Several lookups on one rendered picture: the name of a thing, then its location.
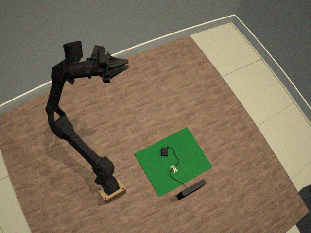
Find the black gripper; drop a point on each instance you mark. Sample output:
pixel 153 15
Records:
pixel 105 66

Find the green circuit board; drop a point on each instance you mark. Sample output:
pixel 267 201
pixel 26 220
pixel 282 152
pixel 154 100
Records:
pixel 192 161

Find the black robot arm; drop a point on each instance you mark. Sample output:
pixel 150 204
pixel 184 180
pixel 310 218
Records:
pixel 67 70

